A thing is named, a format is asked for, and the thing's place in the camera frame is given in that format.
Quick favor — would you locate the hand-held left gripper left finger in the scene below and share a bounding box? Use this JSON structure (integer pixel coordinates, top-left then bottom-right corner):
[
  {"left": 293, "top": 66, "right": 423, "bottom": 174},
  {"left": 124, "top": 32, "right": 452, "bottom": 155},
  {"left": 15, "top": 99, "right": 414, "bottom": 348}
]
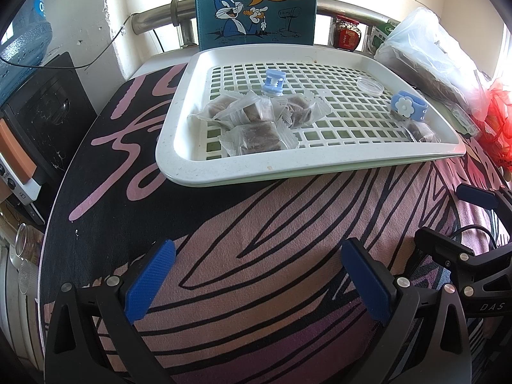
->
[{"left": 45, "top": 239, "right": 177, "bottom": 384}]

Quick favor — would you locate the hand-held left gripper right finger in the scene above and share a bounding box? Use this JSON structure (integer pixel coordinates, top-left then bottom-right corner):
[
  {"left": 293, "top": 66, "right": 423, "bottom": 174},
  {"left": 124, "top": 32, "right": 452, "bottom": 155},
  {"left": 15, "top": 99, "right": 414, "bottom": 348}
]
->
[{"left": 341, "top": 238, "right": 473, "bottom": 384}]

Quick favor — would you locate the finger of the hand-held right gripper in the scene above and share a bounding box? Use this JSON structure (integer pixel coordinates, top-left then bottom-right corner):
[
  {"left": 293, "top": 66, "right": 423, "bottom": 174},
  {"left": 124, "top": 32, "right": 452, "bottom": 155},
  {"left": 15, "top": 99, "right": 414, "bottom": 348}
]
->
[
  {"left": 456, "top": 184, "right": 512, "bottom": 213},
  {"left": 414, "top": 227, "right": 512, "bottom": 279}
]

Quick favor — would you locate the white slotted tray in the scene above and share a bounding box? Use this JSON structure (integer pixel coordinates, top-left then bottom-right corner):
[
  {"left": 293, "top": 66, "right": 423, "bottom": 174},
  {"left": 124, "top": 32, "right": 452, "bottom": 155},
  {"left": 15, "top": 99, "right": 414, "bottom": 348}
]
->
[{"left": 155, "top": 44, "right": 467, "bottom": 187}]

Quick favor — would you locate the blue spool clip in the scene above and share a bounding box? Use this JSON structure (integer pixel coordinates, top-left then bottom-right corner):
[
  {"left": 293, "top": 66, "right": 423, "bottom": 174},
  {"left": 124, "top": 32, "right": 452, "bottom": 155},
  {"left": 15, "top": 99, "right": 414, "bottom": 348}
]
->
[{"left": 262, "top": 69, "right": 285, "bottom": 97}]

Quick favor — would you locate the clear plastic packet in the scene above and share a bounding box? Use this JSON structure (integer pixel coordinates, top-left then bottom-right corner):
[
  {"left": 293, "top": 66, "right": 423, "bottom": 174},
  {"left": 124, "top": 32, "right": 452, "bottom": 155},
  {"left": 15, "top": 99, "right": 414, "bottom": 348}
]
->
[{"left": 452, "top": 108, "right": 481, "bottom": 137}]

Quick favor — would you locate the red plastic bag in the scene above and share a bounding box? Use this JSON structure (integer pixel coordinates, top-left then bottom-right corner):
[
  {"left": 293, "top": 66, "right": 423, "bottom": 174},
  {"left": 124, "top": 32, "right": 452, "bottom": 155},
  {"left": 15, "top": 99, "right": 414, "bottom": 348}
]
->
[{"left": 474, "top": 78, "right": 512, "bottom": 161}]

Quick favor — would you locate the pink black printed tablecloth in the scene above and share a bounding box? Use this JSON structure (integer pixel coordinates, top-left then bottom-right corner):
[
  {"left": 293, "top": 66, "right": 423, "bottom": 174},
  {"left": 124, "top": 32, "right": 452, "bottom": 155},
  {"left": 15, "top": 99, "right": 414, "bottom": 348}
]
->
[{"left": 38, "top": 64, "right": 512, "bottom": 384}]

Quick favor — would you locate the glass jar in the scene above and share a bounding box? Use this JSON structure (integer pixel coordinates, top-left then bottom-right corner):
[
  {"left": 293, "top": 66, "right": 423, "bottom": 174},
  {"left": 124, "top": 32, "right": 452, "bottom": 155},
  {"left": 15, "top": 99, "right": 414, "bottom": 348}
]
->
[{"left": 15, "top": 224, "right": 44, "bottom": 265}]

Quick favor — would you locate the bright window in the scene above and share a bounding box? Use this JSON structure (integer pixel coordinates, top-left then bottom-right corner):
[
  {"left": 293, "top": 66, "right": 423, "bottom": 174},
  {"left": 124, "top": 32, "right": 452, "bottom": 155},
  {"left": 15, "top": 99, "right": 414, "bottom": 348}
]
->
[{"left": 496, "top": 20, "right": 512, "bottom": 81}]

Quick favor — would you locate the clear plastic bag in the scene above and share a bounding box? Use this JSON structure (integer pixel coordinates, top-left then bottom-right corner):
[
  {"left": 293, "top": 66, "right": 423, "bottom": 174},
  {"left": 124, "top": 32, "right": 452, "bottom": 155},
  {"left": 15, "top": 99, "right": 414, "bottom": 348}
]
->
[{"left": 374, "top": 7, "right": 491, "bottom": 108}]

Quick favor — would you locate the black water dispenser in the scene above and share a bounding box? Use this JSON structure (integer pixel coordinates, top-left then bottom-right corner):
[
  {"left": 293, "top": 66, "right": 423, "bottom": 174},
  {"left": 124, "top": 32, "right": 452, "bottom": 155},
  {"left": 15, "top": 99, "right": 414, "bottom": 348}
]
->
[{"left": 0, "top": 52, "right": 99, "bottom": 225}]

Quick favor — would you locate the green white carton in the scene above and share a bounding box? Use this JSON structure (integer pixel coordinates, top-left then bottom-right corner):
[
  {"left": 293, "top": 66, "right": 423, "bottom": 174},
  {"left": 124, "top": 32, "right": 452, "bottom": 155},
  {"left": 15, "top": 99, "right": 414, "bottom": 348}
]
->
[{"left": 366, "top": 20, "right": 401, "bottom": 54}]

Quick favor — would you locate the red sauce jar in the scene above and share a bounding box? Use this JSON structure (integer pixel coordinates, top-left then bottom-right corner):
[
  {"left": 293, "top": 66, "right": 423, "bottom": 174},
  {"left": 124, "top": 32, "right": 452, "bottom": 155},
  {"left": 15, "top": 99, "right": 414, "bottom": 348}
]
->
[{"left": 330, "top": 14, "right": 363, "bottom": 51}]

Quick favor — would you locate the blue water bottle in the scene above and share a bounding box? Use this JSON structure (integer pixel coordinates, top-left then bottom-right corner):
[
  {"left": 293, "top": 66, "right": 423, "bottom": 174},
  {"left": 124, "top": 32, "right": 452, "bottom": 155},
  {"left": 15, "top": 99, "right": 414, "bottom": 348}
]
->
[{"left": 0, "top": 0, "right": 52, "bottom": 107}]

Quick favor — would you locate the blue cartoon tote bag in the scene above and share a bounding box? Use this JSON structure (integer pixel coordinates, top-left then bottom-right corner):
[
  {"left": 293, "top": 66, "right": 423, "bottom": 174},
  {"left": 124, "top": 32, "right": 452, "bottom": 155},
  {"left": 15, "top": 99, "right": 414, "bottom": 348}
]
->
[{"left": 194, "top": 0, "right": 319, "bottom": 51}]

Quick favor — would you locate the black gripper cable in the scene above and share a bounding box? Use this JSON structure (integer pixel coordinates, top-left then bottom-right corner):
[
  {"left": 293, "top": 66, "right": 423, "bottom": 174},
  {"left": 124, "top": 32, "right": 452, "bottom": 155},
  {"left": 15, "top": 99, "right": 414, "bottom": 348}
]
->
[{"left": 452, "top": 226, "right": 499, "bottom": 249}]

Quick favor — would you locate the black dispenser cable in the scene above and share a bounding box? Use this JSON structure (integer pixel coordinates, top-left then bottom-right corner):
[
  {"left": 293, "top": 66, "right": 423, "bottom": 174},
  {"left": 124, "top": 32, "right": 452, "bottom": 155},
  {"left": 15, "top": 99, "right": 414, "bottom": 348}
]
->
[{"left": 0, "top": 14, "right": 133, "bottom": 69}]

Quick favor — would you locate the metal pipe rail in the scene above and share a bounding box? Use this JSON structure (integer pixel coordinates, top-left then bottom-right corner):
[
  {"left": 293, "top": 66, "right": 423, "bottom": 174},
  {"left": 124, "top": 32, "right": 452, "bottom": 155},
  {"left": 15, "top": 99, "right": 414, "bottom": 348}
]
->
[{"left": 132, "top": 0, "right": 401, "bottom": 49}]

